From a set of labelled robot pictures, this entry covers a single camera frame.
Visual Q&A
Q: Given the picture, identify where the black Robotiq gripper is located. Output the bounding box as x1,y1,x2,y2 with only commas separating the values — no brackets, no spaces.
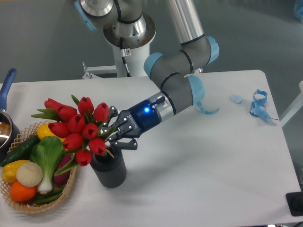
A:
102,100,160,150

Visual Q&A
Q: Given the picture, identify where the red tulip bouquet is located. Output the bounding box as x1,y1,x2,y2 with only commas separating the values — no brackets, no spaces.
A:
33,96,116,176

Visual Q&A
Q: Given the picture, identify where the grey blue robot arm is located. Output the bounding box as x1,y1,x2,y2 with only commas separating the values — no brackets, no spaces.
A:
75,0,219,150

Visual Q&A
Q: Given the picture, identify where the dark grey ribbed vase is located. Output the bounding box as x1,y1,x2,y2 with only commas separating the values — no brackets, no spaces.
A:
90,148,126,188

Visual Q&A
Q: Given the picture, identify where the green bok choy toy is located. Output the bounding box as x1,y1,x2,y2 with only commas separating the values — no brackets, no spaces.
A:
30,136,64,195

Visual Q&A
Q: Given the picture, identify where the purple sweet potato toy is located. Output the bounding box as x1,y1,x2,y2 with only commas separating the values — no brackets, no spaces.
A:
53,155,71,185

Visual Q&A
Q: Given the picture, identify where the blue ribbon strip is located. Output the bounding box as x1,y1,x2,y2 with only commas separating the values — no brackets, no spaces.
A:
196,101,220,115

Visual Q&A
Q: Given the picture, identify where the woven wicker basket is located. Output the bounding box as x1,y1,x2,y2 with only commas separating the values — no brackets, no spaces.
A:
0,120,77,214

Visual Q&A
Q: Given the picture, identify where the green cucumber toy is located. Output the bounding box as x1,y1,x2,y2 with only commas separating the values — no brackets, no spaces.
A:
0,135,40,167

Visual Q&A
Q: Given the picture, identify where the green bean pods toy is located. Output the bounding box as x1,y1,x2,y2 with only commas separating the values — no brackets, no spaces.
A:
33,187,63,205

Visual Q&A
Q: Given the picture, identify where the small pale blue cap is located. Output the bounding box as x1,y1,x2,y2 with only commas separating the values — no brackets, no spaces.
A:
230,95,243,104

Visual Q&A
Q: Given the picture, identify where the yellow bell pepper toy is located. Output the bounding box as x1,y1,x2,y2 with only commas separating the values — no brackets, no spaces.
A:
2,160,30,183

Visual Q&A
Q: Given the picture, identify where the orange fruit toy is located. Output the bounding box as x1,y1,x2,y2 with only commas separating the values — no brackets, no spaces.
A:
10,182,36,202

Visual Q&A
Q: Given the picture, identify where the crumpled blue ribbon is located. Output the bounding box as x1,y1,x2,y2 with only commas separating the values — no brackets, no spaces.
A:
249,89,278,120

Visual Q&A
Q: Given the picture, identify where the black device at edge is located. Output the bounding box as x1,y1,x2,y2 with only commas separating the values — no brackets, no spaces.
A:
285,192,303,217

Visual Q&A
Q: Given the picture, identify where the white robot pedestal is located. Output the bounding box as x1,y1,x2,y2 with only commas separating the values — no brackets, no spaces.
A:
81,11,157,80

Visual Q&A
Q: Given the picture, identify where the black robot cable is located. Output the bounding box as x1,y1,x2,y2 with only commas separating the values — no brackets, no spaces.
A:
119,37,132,78

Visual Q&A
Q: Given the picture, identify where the blue handled saucepan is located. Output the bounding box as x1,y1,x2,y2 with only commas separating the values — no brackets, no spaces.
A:
0,68,20,161

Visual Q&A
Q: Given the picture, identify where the white frame at right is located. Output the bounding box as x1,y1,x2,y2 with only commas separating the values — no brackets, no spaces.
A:
280,81,303,127

